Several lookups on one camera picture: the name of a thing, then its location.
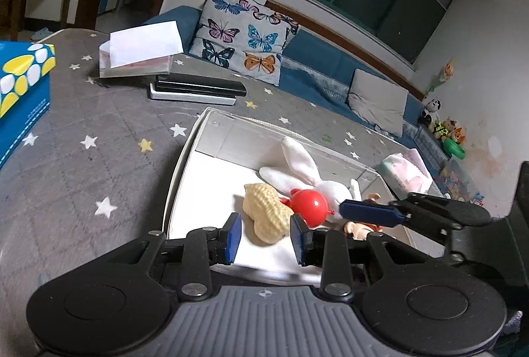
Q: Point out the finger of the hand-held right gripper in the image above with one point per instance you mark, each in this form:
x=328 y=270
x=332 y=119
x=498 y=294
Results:
x=368 y=212
x=454 y=209

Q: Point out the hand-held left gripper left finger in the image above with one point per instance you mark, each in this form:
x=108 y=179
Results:
x=232 y=239

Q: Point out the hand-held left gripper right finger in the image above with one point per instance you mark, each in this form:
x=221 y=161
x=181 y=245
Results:
x=299 y=243

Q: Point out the cartoon figurine with red goggles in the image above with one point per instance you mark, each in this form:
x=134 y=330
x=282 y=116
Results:
x=359 y=229

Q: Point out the red ball toy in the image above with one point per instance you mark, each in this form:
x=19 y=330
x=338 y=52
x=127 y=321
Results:
x=308 y=206

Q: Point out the beige peanut toy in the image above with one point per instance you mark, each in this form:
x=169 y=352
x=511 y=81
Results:
x=264 y=212

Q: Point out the grey cardboard box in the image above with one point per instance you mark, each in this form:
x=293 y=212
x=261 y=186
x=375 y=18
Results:
x=206 y=183

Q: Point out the white plush rabbit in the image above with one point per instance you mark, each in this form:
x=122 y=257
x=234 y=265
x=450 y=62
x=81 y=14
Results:
x=297 y=171

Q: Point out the clear toy storage bin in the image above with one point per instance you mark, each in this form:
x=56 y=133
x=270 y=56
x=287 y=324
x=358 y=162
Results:
x=458 y=183

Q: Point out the pink and white tissue pack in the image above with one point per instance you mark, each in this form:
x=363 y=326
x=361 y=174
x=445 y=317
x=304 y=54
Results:
x=401 y=175

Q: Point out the green toy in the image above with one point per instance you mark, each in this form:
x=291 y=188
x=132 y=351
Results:
x=454 y=150

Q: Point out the orange plush toy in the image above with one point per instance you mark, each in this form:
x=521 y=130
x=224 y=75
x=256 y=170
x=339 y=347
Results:
x=454 y=131

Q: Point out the panda plush toy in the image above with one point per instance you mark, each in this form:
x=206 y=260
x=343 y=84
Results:
x=431 y=111

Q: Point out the beige pillow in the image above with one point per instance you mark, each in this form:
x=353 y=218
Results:
x=376 y=100

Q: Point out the artificial flower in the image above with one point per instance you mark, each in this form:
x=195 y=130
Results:
x=446 y=71

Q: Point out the white flat case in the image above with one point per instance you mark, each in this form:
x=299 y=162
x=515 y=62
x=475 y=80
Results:
x=186 y=98

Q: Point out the blue sofa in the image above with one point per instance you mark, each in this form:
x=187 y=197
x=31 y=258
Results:
x=322 y=63

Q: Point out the black flat case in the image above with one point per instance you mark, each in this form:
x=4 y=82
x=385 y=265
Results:
x=198 y=84

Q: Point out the grey star print mat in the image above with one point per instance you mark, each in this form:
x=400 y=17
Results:
x=103 y=133

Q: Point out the butterfly print pillow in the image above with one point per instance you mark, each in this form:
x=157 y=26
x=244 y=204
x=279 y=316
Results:
x=239 y=34

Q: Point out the blue dotted tissue box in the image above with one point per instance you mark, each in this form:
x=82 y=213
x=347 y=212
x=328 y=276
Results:
x=24 y=104

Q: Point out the light blue slipper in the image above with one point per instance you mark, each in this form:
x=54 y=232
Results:
x=41 y=34

